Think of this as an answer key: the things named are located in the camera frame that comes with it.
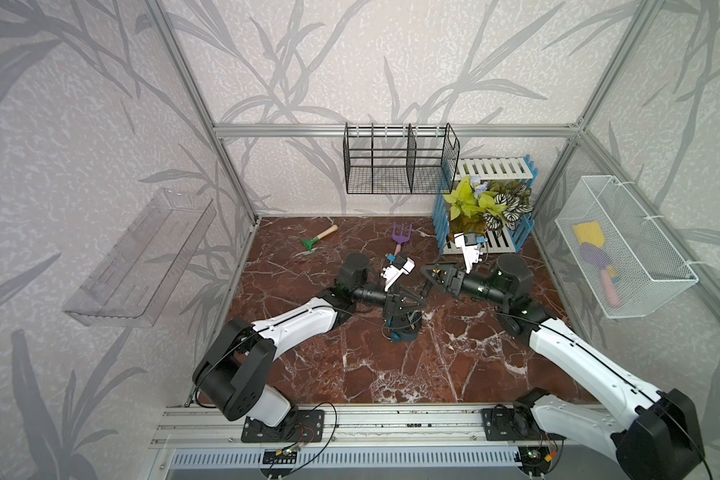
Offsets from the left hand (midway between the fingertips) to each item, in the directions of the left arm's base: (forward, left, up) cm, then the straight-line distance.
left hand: (420, 308), depth 71 cm
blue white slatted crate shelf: (+39, -41, -20) cm, 60 cm away
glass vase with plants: (+34, -21, +2) cm, 40 cm away
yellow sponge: (+26, -53, -1) cm, 59 cm away
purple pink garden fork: (+40, +1, -22) cm, 46 cm away
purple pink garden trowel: (+10, -50, +1) cm, 51 cm away
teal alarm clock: (+4, +2, -19) cm, 20 cm away
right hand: (+7, -1, +7) cm, 10 cm away
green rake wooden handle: (+38, +36, -22) cm, 57 cm away
